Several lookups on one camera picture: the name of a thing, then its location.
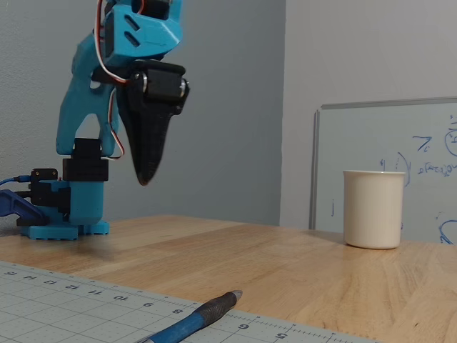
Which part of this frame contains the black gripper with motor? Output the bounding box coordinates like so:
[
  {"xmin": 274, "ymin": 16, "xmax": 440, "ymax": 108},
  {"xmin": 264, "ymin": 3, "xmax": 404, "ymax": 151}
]
[{"xmin": 116, "ymin": 59, "xmax": 191, "ymax": 187}]

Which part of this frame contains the blue pen with grey grip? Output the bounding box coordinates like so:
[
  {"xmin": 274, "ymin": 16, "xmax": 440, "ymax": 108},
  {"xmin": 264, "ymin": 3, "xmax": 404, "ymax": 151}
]
[{"xmin": 135, "ymin": 289, "xmax": 243, "ymax": 343}]

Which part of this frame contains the dark blue table clamp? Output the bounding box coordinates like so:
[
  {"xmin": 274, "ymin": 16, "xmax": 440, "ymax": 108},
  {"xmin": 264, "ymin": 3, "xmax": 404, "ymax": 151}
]
[{"xmin": 0, "ymin": 189, "xmax": 48, "ymax": 227}]

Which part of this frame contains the grey gridded cutting mat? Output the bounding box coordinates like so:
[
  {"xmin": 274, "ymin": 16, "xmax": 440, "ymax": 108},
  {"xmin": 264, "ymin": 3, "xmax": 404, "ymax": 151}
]
[{"xmin": 0, "ymin": 259, "xmax": 381, "ymax": 343}]

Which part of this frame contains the whiteboard with blue drawings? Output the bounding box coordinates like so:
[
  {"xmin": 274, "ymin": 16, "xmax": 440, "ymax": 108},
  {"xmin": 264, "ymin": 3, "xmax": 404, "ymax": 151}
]
[{"xmin": 308, "ymin": 96, "xmax": 457, "ymax": 246}]

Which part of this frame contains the cream ceramic mug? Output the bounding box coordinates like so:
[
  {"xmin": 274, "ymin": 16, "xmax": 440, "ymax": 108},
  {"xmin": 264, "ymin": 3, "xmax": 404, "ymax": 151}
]
[{"xmin": 342, "ymin": 170, "xmax": 406, "ymax": 250}]

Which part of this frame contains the red and white servo wire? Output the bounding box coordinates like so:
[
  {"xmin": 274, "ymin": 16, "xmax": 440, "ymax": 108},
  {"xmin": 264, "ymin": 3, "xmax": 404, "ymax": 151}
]
[{"xmin": 91, "ymin": 0, "xmax": 126, "ymax": 161}]

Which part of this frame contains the blue USB cable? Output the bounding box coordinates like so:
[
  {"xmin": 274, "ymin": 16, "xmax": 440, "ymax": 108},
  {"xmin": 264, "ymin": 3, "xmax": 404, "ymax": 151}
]
[{"xmin": 0, "ymin": 174, "xmax": 34, "ymax": 187}]

